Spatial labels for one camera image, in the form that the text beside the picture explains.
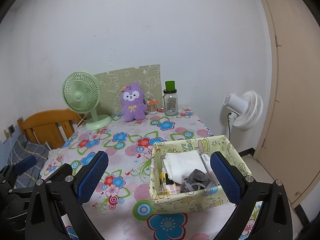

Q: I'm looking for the cream fan cable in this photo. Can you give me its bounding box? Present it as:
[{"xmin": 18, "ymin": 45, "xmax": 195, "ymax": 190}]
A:
[{"xmin": 76, "ymin": 113, "xmax": 88, "ymax": 128}]

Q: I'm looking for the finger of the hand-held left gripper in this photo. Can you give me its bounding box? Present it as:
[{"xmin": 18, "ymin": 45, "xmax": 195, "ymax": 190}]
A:
[
  {"xmin": 0, "ymin": 155, "xmax": 37, "ymax": 188},
  {"xmin": 10, "ymin": 163, "xmax": 73, "ymax": 198}
]

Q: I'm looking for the glass jar green lid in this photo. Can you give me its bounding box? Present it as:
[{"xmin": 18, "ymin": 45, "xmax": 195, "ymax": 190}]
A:
[{"xmin": 163, "ymin": 80, "xmax": 178, "ymax": 117}]

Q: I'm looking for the yellow patterned box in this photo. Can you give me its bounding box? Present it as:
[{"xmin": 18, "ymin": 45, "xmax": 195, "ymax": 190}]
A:
[{"xmin": 149, "ymin": 135, "xmax": 252, "ymax": 215}]

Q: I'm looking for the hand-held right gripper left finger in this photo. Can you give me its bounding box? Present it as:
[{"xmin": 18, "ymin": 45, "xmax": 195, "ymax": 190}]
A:
[{"xmin": 25, "ymin": 151, "xmax": 109, "ymax": 240}]

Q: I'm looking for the green desk fan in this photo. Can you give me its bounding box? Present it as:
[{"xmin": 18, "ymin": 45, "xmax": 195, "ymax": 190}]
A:
[{"xmin": 62, "ymin": 72, "xmax": 112, "ymax": 130}]

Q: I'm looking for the grey drawstring pouch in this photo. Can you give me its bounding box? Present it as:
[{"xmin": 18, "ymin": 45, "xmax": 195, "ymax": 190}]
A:
[{"xmin": 180, "ymin": 169, "xmax": 218, "ymax": 194}]

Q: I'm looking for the beige door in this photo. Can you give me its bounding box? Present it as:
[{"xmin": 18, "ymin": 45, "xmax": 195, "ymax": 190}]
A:
[{"xmin": 255, "ymin": 0, "xmax": 320, "ymax": 208}]

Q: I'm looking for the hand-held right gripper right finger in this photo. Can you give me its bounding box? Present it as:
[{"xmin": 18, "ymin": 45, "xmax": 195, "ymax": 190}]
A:
[{"xmin": 210, "ymin": 151, "xmax": 293, "ymax": 240}]

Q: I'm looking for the green patterned board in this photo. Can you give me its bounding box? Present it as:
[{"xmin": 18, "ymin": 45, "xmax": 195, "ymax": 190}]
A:
[{"xmin": 94, "ymin": 64, "xmax": 161, "ymax": 117}]

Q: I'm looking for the white charging cable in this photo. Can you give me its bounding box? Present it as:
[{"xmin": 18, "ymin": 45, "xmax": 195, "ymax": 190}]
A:
[{"xmin": 9, "ymin": 132, "xmax": 17, "ymax": 159}]

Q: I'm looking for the white towel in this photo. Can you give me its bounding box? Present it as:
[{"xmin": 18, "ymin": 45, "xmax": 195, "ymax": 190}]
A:
[{"xmin": 164, "ymin": 152, "xmax": 207, "ymax": 183}]

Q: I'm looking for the pink packet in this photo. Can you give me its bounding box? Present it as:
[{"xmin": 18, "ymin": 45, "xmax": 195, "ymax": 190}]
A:
[{"xmin": 160, "ymin": 184, "xmax": 183, "ymax": 194}]

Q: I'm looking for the white quilt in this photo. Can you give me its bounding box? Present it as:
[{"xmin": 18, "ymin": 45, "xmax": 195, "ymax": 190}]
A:
[{"xmin": 45, "ymin": 147, "xmax": 62, "ymax": 160}]

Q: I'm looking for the white standing fan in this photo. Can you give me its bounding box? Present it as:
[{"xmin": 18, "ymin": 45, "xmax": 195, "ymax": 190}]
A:
[{"xmin": 223, "ymin": 90, "xmax": 263, "ymax": 138}]

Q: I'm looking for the purple plush toy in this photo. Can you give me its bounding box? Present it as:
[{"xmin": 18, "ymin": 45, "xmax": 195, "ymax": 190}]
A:
[{"xmin": 119, "ymin": 82, "xmax": 148, "ymax": 122}]

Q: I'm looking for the wooden headboard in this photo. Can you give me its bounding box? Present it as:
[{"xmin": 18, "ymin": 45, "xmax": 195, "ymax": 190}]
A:
[{"xmin": 17, "ymin": 109, "xmax": 85, "ymax": 150}]

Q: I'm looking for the plaid pillow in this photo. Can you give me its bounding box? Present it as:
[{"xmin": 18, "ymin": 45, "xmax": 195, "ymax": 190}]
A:
[{"xmin": 7, "ymin": 136, "xmax": 50, "ymax": 188}]

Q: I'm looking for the toothpick jar orange lid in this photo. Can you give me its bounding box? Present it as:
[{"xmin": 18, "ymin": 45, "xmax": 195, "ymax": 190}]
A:
[{"xmin": 147, "ymin": 99, "xmax": 158, "ymax": 115}]

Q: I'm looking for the wall socket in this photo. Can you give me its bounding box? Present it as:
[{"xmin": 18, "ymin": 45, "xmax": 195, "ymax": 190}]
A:
[{"xmin": 4, "ymin": 124, "xmax": 15, "ymax": 138}]

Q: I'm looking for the white packet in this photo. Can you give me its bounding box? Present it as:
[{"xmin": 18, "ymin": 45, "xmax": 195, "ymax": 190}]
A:
[{"xmin": 201, "ymin": 154, "xmax": 213, "ymax": 173}]

